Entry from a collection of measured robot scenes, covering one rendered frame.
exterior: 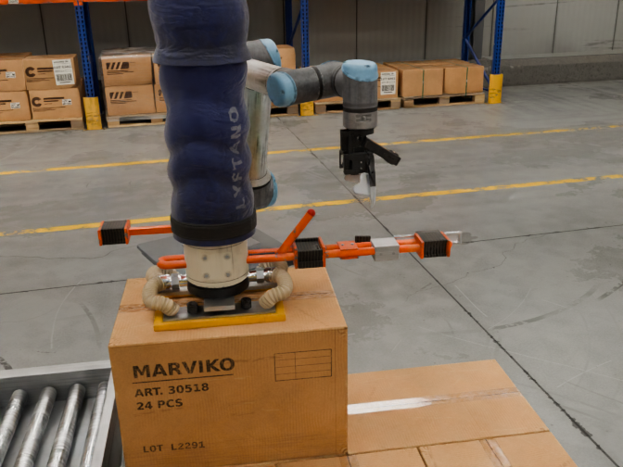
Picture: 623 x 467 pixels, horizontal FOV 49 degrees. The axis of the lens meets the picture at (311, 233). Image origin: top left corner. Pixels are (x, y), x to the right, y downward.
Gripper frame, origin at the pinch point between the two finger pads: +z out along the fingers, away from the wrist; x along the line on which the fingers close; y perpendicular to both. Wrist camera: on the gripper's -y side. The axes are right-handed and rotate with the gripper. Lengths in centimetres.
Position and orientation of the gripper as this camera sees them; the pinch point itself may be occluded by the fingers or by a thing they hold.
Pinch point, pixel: (368, 200)
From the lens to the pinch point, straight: 187.8
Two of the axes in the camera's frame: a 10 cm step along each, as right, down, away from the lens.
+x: 1.5, 3.3, -9.3
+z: 0.3, 9.4, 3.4
